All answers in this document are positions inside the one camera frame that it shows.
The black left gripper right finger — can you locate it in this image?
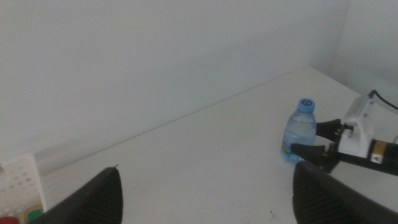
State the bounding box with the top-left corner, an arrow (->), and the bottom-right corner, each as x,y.
292,161 -> 398,224

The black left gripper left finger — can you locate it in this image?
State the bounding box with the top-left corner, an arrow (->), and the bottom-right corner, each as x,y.
29,167 -> 124,224

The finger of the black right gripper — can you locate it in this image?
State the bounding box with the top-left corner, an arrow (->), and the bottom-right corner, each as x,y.
290,144 -> 327,168
316,118 -> 342,141

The clear water bottle blue cap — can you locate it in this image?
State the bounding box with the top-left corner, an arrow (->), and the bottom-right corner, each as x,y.
280,98 -> 317,166

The yellow jasmine tea bottle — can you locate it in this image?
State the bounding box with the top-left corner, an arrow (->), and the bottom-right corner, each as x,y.
24,203 -> 44,223

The white perforated plastic basket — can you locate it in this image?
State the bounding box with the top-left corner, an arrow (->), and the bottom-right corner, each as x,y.
0,152 -> 47,224

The black right camera cable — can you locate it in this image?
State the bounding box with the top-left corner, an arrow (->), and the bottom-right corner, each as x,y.
368,89 -> 398,111

